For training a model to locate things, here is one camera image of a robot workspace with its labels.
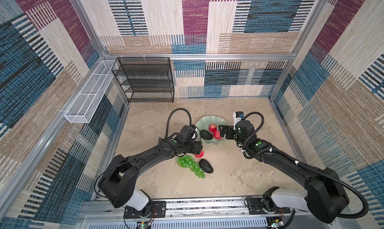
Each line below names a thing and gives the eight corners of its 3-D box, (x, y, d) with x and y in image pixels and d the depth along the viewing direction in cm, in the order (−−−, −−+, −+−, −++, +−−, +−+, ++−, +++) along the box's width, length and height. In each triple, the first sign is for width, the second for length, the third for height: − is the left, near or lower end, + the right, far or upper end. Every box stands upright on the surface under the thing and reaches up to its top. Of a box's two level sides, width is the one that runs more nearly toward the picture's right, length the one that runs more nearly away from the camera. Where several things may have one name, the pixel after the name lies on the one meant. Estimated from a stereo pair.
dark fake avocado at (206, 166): (208, 176, 85) (209, 173, 82) (197, 164, 89) (197, 161, 86) (214, 170, 86) (214, 168, 84) (203, 159, 91) (203, 156, 88)
